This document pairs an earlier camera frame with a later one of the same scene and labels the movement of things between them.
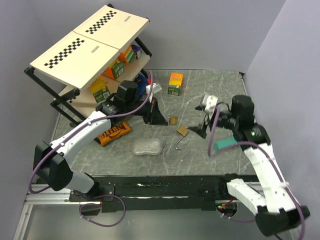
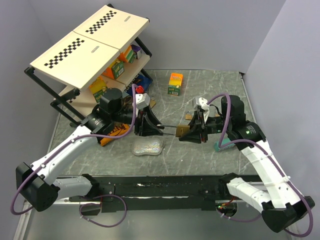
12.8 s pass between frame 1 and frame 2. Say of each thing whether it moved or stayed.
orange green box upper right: stayed
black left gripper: moved
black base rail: stayed
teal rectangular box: stayed
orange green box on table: stayed
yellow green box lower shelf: stayed
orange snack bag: stayed
